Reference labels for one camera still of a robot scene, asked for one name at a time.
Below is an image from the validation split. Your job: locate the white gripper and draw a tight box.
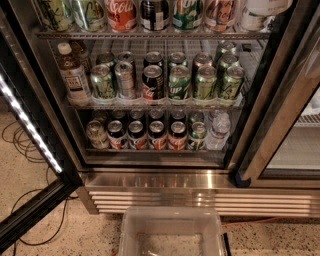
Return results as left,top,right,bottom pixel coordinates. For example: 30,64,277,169
245,0,293,16

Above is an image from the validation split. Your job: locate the white green can top shelf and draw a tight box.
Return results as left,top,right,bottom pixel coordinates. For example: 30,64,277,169
240,7,271,32

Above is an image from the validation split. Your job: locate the peach script can top shelf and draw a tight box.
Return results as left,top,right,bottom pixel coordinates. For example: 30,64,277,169
204,0,239,32

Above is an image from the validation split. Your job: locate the green can middle far back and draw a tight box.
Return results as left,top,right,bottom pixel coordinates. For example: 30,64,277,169
215,41,237,61

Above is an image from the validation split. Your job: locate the green 7up can top shelf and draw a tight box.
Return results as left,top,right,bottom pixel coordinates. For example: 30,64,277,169
173,0,203,31

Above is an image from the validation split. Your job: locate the pink can middle back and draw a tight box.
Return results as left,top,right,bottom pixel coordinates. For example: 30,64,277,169
192,52,213,71

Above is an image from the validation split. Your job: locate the green can middle front right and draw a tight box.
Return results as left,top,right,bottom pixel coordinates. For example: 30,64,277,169
218,66,245,100

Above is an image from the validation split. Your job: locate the green can middle back centre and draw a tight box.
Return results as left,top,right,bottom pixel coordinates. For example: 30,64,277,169
168,52,188,68

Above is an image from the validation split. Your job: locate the black can top shelf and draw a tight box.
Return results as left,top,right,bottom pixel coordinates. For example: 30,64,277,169
140,0,169,32

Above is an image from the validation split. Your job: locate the green 7up can middle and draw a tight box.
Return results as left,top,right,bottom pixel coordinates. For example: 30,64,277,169
168,65,191,100

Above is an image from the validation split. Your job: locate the black can middle back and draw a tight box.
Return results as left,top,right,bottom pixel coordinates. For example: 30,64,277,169
143,51,163,67

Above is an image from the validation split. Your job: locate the black Coca-Cola can middle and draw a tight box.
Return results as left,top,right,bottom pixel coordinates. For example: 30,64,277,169
142,65,164,101

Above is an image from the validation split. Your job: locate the red Coca-Cola can top shelf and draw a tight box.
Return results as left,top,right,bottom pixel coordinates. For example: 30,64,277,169
105,0,137,32

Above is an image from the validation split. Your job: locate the stainless steel fridge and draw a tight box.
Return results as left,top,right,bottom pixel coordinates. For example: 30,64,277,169
6,0,320,218

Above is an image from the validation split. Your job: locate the silver can middle back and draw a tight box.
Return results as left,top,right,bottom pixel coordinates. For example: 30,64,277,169
117,51,135,65

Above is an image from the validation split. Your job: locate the silver can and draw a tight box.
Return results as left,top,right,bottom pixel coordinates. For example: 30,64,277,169
117,51,135,65
115,61,136,99

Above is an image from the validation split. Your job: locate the green can bottom front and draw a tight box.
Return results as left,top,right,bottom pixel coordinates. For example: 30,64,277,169
187,122,207,150

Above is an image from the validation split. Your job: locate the silver can middle front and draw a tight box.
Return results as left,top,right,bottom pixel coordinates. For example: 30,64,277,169
115,61,136,99

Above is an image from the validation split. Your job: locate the red Coke can bottom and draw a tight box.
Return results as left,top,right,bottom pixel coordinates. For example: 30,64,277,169
168,121,187,151

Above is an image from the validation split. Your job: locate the green can middle back left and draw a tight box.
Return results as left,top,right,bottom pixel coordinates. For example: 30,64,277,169
96,52,116,69

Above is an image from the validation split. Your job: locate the green script can top shelf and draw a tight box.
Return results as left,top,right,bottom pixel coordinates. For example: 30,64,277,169
71,0,106,32

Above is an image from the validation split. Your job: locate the green can middle front left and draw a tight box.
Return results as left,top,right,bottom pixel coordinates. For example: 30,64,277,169
90,64,116,100

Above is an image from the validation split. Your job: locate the yellow-green can top shelf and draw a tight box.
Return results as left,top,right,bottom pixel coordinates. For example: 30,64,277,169
36,0,74,32

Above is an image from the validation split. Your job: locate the pale can bottom left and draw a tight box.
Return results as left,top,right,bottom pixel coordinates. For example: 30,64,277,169
86,120,109,149

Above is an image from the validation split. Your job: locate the open black fridge door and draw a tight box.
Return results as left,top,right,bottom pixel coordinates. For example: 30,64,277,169
0,0,80,251

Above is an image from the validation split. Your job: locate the clear water bottle bottom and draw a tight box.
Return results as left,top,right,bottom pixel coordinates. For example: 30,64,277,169
206,113,231,150

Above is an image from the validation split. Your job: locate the dark bottle middle back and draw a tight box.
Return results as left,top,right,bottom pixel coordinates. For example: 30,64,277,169
69,40,91,74

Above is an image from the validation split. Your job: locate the tea bottle white cap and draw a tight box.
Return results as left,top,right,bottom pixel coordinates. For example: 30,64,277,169
57,42,91,106

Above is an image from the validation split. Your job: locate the clear plastic bin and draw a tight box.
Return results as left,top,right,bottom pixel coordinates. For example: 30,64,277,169
118,207,229,256

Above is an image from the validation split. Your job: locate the middle wire shelf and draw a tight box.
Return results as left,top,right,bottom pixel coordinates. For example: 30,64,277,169
66,96,243,110

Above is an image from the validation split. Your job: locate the wire shelf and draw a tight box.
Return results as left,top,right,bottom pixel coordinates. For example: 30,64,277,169
66,96,243,110
36,31,270,40

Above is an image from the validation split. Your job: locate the top wire shelf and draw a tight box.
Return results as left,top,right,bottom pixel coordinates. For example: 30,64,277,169
36,31,270,40

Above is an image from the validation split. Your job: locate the black floor cable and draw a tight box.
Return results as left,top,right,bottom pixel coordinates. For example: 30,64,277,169
1,119,80,256

